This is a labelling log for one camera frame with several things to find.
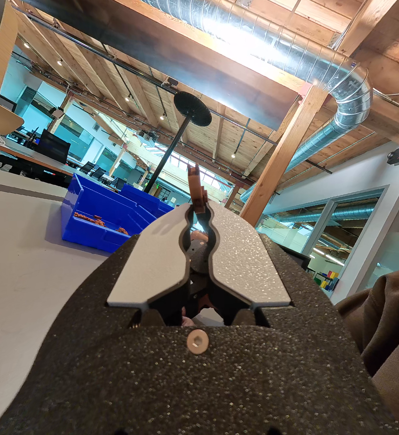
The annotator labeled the person's dark jacket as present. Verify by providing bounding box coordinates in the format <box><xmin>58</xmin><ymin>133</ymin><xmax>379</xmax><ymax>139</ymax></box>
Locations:
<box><xmin>336</xmin><ymin>267</ymin><xmax>399</xmax><ymax>435</ymax></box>

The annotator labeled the wooden post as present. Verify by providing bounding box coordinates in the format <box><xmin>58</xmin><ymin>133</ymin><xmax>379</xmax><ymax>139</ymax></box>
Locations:
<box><xmin>239</xmin><ymin>84</ymin><xmax>331</xmax><ymax>227</ymax></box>

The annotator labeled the black computer monitor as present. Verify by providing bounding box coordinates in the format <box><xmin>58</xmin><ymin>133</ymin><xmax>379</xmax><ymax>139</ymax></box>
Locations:
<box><xmin>36</xmin><ymin>129</ymin><xmax>71</xmax><ymax>165</ymax></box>

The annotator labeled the grey desk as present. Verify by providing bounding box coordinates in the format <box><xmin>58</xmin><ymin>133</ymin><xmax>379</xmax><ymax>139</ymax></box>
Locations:
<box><xmin>0</xmin><ymin>165</ymin><xmax>139</xmax><ymax>435</ymax></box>

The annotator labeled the blue plastic bin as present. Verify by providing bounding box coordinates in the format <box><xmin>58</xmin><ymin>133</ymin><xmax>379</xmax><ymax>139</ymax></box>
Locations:
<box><xmin>61</xmin><ymin>173</ymin><xmax>178</xmax><ymax>254</ymax></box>

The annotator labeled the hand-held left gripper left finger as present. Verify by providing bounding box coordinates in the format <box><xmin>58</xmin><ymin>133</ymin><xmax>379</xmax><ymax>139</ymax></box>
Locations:
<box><xmin>107</xmin><ymin>203</ymin><xmax>191</xmax><ymax>310</ymax></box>

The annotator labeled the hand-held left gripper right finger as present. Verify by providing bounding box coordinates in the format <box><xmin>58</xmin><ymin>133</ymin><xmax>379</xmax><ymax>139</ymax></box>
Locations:
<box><xmin>207</xmin><ymin>200</ymin><xmax>292</xmax><ymax>308</ymax></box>

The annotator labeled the black pole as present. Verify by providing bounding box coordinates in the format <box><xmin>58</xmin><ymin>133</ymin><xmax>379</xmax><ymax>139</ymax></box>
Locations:
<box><xmin>143</xmin><ymin>91</ymin><xmax>213</xmax><ymax>195</ymax></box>

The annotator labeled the heap of orange bricks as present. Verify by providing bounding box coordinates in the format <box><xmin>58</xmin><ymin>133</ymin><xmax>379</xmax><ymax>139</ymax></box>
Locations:
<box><xmin>73</xmin><ymin>212</ymin><xmax>130</xmax><ymax>236</ymax></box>

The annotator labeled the brown brick assembly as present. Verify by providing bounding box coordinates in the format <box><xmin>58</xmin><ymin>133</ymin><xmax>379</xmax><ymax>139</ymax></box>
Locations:
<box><xmin>187</xmin><ymin>163</ymin><xmax>209</xmax><ymax>217</ymax></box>

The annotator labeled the wooden office table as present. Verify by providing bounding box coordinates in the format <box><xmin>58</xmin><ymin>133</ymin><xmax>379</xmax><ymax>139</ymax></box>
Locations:
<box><xmin>0</xmin><ymin>133</ymin><xmax>74</xmax><ymax>181</ymax></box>

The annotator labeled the silver ventilation duct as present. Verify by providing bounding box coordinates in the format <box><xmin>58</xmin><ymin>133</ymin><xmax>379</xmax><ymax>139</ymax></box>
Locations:
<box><xmin>142</xmin><ymin>0</ymin><xmax>374</xmax><ymax>203</ymax></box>

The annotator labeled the black office chair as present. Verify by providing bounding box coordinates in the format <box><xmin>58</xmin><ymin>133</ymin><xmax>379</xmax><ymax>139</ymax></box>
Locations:
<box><xmin>79</xmin><ymin>161</ymin><xmax>129</xmax><ymax>191</ymax></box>

